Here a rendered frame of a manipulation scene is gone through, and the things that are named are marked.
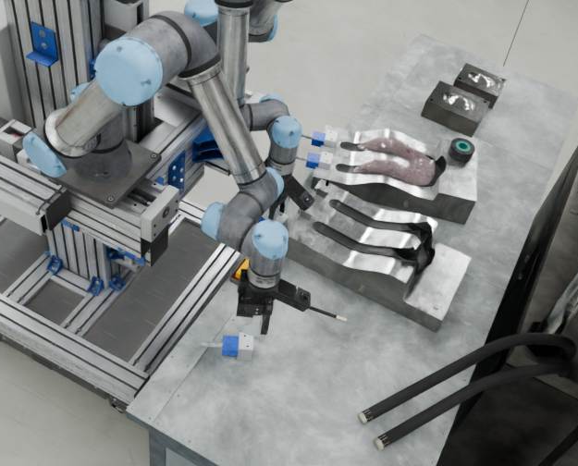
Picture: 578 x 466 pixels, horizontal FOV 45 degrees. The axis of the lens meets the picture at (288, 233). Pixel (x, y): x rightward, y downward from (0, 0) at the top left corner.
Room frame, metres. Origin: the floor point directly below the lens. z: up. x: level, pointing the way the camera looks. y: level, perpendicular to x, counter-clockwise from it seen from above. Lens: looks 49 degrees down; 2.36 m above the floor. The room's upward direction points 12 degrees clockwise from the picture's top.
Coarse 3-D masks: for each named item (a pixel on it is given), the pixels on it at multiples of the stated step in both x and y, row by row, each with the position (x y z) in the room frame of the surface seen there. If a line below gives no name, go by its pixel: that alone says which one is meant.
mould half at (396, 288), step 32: (288, 224) 1.33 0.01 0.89; (352, 224) 1.39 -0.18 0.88; (288, 256) 1.28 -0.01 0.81; (320, 256) 1.25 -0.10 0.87; (352, 256) 1.27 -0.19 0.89; (384, 256) 1.26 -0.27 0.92; (448, 256) 1.36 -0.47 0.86; (352, 288) 1.21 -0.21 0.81; (384, 288) 1.19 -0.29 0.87; (416, 288) 1.22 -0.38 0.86; (448, 288) 1.24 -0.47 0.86; (416, 320) 1.15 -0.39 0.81
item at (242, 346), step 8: (224, 336) 0.95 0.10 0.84; (232, 336) 0.96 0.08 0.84; (240, 336) 0.96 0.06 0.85; (248, 336) 0.96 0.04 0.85; (208, 344) 0.93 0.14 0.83; (216, 344) 0.93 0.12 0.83; (224, 344) 0.93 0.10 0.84; (232, 344) 0.94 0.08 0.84; (240, 344) 0.93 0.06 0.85; (248, 344) 0.94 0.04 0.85; (224, 352) 0.92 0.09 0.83; (232, 352) 0.92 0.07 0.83; (240, 352) 0.92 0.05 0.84; (248, 352) 0.92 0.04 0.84; (240, 360) 0.92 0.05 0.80; (248, 360) 0.92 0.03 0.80
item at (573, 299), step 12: (576, 276) 1.18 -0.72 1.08; (576, 288) 1.16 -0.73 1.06; (564, 300) 1.17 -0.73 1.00; (576, 300) 1.15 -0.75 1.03; (552, 312) 1.18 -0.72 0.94; (564, 312) 1.16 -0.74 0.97; (576, 312) 1.15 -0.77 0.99; (540, 324) 1.19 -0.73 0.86; (552, 324) 1.16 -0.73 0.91; (564, 324) 1.15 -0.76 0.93; (540, 348) 1.14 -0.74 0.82; (552, 348) 1.14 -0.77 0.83
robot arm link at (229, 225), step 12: (216, 204) 1.01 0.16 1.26; (228, 204) 1.02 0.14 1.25; (240, 204) 1.02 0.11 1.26; (252, 204) 1.03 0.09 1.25; (204, 216) 0.98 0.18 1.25; (216, 216) 0.98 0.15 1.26; (228, 216) 0.98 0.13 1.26; (240, 216) 0.99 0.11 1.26; (252, 216) 1.01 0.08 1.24; (204, 228) 0.96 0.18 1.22; (216, 228) 0.96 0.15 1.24; (228, 228) 0.95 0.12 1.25; (240, 228) 0.96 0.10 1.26; (216, 240) 0.96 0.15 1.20; (228, 240) 0.94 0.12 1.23; (240, 240) 0.94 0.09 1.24; (240, 252) 0.93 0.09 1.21
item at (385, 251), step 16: (336, 208) 1.44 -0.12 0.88; (352, 208) 1.45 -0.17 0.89; (320, 224) 1.36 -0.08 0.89; (368, 224) 1.41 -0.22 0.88; (384, 224) 1.41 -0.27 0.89; (400, 224) 1.40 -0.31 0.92; (416, 224) 1.39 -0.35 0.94; (336, 240) 1.31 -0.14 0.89; (352, 240) 1.33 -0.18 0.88; (400, 256) 1.28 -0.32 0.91; (416, 256) 1.29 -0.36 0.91; (432, 256) 1.32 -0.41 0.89; (416, 272) 1.25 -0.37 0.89
